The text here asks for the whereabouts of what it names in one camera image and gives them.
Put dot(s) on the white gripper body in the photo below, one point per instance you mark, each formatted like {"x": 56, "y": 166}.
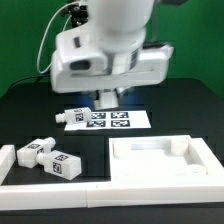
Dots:
{"x": 148, "y": 67}

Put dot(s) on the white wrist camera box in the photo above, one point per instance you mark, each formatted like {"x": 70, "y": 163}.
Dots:
{"x": 78, "y": 54}

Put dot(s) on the white square table top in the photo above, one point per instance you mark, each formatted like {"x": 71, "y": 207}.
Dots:
{"x": 157, "y": 158}

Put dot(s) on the white marker tag sheet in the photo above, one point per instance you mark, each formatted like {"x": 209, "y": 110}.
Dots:
{"x": 113, "y": 120}

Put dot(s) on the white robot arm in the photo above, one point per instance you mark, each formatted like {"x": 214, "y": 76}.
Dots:
{"x": 107, "y": 52}

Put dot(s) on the white U-shaped fence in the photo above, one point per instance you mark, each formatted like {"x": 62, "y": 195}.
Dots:
{"x": 201, "y": 183}

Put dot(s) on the black camera stand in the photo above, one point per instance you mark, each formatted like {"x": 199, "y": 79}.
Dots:
{"x": 77, "y": 12}

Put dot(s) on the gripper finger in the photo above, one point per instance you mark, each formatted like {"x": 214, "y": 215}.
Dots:
{"x": 120, "y": 90}

